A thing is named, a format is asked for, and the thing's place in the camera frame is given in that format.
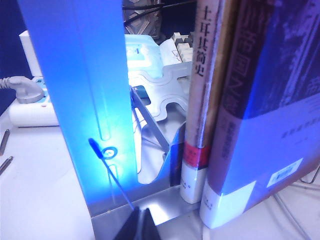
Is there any grey power plug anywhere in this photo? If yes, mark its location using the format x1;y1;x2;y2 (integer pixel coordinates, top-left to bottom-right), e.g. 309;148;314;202
0;76;46;104

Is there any white grey keyboard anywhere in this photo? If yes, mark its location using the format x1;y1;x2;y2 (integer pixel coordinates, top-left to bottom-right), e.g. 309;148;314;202
171;31;195;62

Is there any white metal bookend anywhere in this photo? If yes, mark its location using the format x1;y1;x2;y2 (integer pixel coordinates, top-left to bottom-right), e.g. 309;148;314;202
128;62;195;187

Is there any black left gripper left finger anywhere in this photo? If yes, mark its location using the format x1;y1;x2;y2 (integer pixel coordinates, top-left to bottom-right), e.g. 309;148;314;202
112;206;142;240

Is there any blue wet wipes packet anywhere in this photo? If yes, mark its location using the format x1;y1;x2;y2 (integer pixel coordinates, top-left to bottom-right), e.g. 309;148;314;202
124;34;164;79

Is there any black monitor cable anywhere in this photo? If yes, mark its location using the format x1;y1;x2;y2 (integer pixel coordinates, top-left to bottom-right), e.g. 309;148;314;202
122;0;198;26

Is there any grey monitor stand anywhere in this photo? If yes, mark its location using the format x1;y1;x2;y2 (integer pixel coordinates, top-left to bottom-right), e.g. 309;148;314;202
123;0;162;41

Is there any blue metal bookend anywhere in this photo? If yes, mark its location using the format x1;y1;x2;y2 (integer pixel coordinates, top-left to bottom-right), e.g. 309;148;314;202
16;0;203;240

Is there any purple cover book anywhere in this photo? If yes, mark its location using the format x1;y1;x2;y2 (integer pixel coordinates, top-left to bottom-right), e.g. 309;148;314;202
199;0;320;230

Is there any white plastic packet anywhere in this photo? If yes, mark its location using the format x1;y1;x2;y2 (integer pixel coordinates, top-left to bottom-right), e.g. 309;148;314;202
159;39;183;66

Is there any beige spine book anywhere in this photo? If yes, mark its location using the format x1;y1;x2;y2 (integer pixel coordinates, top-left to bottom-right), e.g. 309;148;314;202
179;0;226;205

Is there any white charger block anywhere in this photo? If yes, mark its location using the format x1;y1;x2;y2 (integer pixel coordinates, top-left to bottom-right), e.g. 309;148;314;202
18;29;44;80

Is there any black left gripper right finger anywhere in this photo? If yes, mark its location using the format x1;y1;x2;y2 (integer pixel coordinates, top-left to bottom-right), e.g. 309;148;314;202
141;207;161;240

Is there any white power strip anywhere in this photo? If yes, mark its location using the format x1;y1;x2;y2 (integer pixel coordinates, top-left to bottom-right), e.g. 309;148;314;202
8;74;60;127

